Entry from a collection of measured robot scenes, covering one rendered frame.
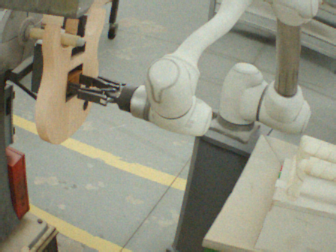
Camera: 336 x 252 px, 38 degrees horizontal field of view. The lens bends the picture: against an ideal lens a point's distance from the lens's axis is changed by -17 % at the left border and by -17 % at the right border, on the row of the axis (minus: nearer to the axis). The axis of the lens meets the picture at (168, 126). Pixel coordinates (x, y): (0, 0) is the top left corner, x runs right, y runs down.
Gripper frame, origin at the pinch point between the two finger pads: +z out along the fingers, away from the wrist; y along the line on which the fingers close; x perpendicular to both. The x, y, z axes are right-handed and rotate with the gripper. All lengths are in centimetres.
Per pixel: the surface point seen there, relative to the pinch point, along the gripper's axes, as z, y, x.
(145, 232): -6, 72, -101
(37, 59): 23.2, 10.2, 0.0
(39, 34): 9.7, -12.0, 17.7
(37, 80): 22.9, 11.0, -8.3
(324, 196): -81, -22, 1
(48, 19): 138, 195, -45
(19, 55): 17.4, -11.4, 9.3
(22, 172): 31, 14, -52
